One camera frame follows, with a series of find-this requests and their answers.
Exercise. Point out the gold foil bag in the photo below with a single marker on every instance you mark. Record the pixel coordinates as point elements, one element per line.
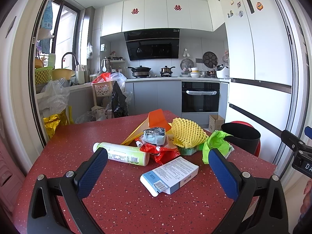
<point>52,122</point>

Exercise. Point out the blue white cardboard box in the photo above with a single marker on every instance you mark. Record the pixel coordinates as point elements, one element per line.
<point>169,177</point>

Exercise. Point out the black plastic bag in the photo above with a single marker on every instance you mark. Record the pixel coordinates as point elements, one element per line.
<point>119,106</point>

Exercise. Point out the small cardboard box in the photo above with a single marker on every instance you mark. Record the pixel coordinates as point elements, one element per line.
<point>215,122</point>

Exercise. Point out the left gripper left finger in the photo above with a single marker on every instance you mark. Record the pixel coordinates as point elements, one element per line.
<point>45,214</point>

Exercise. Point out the black range hood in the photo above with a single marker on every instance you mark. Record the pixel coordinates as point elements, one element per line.
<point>155,43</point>

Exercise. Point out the steel cooking pot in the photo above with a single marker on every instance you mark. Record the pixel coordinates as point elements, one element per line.
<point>166,71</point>

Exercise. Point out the white refrigerator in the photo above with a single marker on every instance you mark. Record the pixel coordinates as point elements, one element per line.
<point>260,68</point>

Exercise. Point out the yellow basin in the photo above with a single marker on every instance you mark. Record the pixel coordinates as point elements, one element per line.
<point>57,74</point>

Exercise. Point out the white plastic bag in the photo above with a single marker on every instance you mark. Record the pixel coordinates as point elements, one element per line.
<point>119,78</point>

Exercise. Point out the round patterned trivet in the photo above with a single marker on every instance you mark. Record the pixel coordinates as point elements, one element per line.
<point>186,64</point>

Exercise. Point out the black kitchen faucet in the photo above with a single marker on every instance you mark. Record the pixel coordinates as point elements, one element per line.
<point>73,61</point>

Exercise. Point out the white rice cooker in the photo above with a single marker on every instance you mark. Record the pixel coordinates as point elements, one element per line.
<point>222,72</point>

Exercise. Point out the red plastic basket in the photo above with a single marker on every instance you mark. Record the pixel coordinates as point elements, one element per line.
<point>102,78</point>

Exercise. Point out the clear plastic bag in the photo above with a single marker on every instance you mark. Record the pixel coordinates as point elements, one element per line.
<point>55,97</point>

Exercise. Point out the round black baking mold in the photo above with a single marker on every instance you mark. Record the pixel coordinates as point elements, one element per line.
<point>210,60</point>

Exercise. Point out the bright green plastic bag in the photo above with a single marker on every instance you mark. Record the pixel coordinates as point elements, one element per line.
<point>216,140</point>

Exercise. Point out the red plastic chair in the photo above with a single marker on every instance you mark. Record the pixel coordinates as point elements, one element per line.
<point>253,136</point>

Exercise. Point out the black built-in oven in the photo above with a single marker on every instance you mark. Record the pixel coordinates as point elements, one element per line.
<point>199,97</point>

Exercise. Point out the person's right hand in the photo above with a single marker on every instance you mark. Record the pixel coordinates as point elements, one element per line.
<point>306,203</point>

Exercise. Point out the black trash bin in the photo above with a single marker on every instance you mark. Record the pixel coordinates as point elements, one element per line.
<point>242,136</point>

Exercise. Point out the beige storage rack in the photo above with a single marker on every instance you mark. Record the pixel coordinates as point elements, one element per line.
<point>102,96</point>

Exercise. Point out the yellow foam fruit net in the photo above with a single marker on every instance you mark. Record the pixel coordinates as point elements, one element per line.
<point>187,133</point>

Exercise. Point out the grey lower cabinets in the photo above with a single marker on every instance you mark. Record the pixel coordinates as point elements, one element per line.
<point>150,94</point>

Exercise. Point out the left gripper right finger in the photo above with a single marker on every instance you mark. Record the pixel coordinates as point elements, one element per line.
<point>258,203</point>

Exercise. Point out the red snack wrapper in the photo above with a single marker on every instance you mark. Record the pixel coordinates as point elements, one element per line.
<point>160,154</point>

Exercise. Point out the stacked white bowls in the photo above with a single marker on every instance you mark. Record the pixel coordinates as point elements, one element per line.
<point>194,72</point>

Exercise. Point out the black wok with lid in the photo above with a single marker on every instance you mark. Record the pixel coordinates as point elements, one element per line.
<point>140,71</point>

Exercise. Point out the silver foil packet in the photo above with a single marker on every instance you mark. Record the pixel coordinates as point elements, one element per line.
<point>155,136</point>

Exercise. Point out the light green spray can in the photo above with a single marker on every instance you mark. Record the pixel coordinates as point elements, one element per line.
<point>124,154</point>

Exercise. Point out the white upper cabinets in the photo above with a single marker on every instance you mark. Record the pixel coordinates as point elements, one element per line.
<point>145,14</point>

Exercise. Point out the green plastic basket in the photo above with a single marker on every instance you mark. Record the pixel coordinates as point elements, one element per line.
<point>43,75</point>

